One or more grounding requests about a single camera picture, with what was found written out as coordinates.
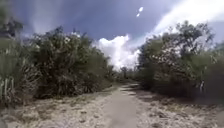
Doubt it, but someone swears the row of bushes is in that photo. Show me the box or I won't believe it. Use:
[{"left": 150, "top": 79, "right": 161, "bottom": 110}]
[
  {"left": 114, "top": 20, "right": 224, "bottom": 104},
  {"left": 0, "top": 6, "right": 116, "bottom": 108}
]

